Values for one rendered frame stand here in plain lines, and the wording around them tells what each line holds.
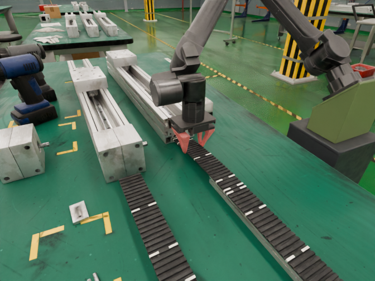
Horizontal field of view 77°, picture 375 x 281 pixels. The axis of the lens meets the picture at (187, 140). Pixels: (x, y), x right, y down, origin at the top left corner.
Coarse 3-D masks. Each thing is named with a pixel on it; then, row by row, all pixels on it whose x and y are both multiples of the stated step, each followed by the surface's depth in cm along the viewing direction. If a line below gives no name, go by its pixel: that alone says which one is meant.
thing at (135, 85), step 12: (120, 72) 102; (132, 72) 112; (144, 72) 101; (120, 84) 108; (132, 84) 89; (144, 84) 99; (132, 96) 92; (144, 96) 79; (144, 108) 81; (156, 108) 71; (168, 108) 80; (180, 108) 72; (156, 120) 72; (168, 120) 66; (156, 132) 75; (168, 132) 68
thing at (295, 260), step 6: (306, 246) 39; (294, 252) 38; (300, 252) 38; (306, 252) 38; (312, 252) 38; (288, 258) 37; (294, 258) 37; (300, 258) 37; (306, 258) 37; (294, 264) 36; (300, 264) 36
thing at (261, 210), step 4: (256, 208) 45; (260, 208) 45; (264, 208) 46; (268, 208) 45; (248, 212) 45; (252, 212) 45; (256, 212) 45; (260, 212) 45; (264, 212) 45; (248, 216) 44; (252, 216) 44; (256, 216) 44
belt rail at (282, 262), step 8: (216, 184) 53; (232, 208) 49; (240, 216) 47; (248, 224) 45; (256, 232) 44; (264, 240) 42; (272, 248) 41; (280, 256) 39; (280, 264) 39; (288, 264) 38; (288, 272) 38; (296, 280) 37
